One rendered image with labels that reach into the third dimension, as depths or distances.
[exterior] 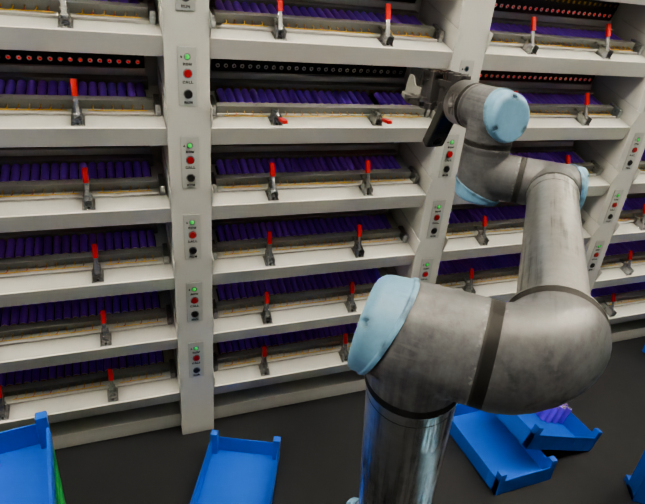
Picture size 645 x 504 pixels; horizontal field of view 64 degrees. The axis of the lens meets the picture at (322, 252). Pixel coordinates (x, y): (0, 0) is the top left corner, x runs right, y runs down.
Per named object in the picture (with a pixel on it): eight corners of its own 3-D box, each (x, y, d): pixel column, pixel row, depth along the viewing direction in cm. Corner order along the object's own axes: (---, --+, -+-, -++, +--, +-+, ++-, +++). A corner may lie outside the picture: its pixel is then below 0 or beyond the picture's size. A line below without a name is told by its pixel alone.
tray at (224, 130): (433, 142, 142) (445, 111, 135) (209, 145, 121) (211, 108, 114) (404, 103, 155) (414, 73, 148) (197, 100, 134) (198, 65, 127)
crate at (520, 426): (545, 407, 181) (557, 389, 179) (589, 451, 165) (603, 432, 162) (484, 401, 167) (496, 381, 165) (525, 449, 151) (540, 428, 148)
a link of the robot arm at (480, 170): (508, 213, 100) (523, 150, 95) (448, 202, 103) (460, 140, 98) (510, 200, 108) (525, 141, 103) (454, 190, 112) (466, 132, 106)
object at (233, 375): (392, 363, 176) (404, 339, 167) (212, 394, 155) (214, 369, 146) (371, 316, 189) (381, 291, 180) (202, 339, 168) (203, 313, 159)
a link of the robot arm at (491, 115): (485, 147, 95) (498, 90, 90) (448, 132, 105) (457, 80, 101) (526, 147, 98) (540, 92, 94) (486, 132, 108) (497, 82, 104)
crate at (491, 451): (550, 479, 154) (558, 460, 150) (494, 495, 147) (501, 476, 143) (489, 408, 179) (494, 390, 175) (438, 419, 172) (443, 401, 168)
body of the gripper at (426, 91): (448, 69, 118) (480, 76, 107) (441, 108, 121) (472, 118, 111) (418, 68, 115) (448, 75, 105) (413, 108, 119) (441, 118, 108)
